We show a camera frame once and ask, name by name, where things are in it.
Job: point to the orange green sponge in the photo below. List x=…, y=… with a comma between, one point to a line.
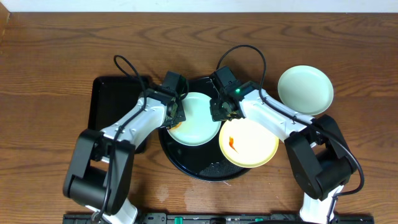
x=176, y=126

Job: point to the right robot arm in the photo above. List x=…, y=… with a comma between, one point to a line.
x=321, y=162

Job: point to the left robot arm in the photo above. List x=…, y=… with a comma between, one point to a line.
x=99, y=174

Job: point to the round black tray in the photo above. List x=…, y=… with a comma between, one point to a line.
x=205, y=162

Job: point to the light blue plate back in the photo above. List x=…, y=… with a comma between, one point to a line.
x=198, y=128

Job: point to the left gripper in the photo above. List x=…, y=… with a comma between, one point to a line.
x=177, y=115

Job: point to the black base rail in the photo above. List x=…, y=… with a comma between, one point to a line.
x=162, y=218

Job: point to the rectangular black tray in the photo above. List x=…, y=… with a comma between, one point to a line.
x=112, y=97

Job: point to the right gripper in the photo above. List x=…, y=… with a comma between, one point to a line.
x=216, y=115

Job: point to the yellow plate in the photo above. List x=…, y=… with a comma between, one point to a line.
x=246, y=143

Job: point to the light blue plate front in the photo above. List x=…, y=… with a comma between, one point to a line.
x=305, y=89

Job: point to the light blue plate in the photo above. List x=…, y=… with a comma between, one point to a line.
x=305, y=89
x=198, y=128

